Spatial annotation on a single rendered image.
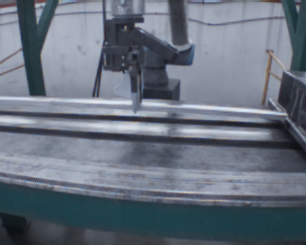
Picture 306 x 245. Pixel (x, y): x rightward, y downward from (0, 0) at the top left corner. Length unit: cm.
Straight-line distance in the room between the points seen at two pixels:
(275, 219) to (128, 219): 26
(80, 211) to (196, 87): 211
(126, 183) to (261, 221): 24
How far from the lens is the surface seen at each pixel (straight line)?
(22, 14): 140
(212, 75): 243
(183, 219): 44
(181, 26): 110
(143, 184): 39
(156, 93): 121
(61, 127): 63
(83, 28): 253
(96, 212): 46
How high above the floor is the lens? 101
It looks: 25 degrees down
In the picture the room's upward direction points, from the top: straight up
